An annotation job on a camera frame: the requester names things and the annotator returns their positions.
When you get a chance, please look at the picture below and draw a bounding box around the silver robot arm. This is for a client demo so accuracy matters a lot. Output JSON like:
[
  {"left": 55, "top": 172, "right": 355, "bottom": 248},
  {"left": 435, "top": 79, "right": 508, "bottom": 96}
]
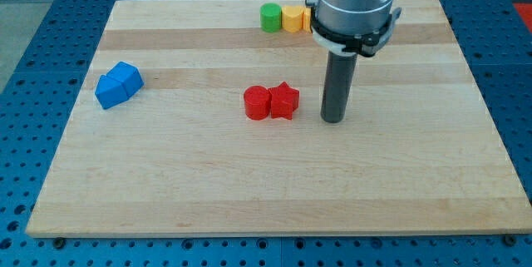
[{"left": 305, "top": 0, "right": 401, "bottom": 57}]

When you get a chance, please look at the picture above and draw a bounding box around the yellow block behind arm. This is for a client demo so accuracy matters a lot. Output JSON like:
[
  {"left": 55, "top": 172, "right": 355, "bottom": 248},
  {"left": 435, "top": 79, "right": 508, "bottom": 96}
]
[{"left": 303, "top": 7, "right": 312, "bottom": 32}]

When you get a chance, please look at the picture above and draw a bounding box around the red star block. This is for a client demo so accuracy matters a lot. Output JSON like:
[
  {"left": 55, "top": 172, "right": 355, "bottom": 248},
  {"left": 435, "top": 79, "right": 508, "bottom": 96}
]
[{"left": 268, "top": 82, "right": 299, "bottom": 120}]

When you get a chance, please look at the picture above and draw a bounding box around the red cylinder block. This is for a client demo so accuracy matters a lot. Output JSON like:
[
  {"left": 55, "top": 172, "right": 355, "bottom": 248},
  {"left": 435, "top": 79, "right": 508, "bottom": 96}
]
[{"left": 244, "top": 86, "right": 271, "bottom": 121}]

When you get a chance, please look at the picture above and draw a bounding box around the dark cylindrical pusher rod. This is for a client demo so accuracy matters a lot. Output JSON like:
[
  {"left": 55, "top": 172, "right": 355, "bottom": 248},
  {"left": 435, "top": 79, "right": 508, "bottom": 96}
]
[{"left": 321, "top": 52, "right": 357, "bottom": 123}]

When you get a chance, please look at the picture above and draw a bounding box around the yellow heart block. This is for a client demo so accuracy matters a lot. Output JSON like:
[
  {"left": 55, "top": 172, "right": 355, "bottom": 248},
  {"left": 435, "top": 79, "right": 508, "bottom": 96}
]
[{"left": 282, "top": 5, "right": 305, "bottom": 32}]

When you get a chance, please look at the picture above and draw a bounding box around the green cylinder block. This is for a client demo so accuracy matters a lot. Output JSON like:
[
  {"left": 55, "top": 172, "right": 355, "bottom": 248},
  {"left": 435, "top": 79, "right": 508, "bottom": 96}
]
[{"left": 259, "top": 2, "right": 282, "bottom": 32}]

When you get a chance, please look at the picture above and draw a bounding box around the blue pentagon block rear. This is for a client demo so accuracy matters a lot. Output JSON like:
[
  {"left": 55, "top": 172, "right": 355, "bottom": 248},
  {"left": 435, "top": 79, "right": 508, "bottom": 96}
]
[{"left": 106, "top": 62, "right": 144, "bottom": 97}]

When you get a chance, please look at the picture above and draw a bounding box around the blue pentagon block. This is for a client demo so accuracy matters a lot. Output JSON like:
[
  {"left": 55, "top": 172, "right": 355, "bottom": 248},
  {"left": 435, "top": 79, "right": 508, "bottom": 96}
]
[
  {"left": 95, "top": 75, "right": 128, "bottom": 110},
  {"left": 106, "top": 62, "right": 144, "bottom": 97}
]

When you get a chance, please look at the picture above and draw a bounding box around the blue pentagon block front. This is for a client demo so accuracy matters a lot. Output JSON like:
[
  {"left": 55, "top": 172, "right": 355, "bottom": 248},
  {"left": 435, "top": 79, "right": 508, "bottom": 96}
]
[{"left": 95, "top": 75, "right": 128, "bottom": 110}]

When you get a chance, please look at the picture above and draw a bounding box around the wooden board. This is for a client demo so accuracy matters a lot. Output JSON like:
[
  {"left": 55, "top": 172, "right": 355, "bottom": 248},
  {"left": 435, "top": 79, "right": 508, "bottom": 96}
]
[{"left": 26, "top": 0, "right": 531, "bottom": 238}]

